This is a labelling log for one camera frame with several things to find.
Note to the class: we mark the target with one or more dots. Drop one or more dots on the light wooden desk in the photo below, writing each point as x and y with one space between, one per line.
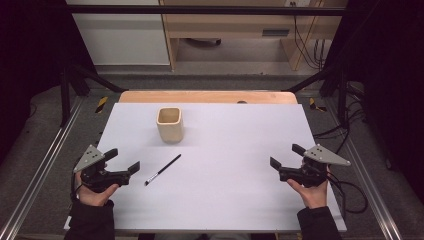
233 25

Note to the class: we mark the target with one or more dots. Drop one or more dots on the dark curtain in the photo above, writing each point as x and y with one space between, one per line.
30 60
393 83

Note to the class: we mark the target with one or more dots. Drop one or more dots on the white cabinet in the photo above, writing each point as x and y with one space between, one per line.
123 40

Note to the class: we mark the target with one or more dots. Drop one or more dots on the black metal stand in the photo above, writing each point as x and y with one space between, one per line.
65 96
341 96

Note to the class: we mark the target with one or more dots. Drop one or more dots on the wooden table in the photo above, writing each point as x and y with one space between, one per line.
206 97

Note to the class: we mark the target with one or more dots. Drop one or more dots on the person's left hand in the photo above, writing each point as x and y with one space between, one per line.
93 198

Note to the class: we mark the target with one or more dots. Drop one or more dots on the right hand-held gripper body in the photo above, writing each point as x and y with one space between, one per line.
310 175

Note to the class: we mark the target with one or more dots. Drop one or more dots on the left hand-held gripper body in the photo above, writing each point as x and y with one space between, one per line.
100 178

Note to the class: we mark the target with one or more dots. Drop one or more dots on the black horizontal frame bar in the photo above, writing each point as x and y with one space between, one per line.
200 9

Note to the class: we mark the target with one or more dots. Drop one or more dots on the person's right hand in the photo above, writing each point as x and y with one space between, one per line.
313 196

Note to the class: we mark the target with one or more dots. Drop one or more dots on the aluminium rail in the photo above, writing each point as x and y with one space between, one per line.
366 180
43 166

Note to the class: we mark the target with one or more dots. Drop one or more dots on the beige wooden pen holder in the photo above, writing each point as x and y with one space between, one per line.
170 131

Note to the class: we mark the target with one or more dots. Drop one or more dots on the white table board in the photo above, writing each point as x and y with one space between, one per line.
220 186

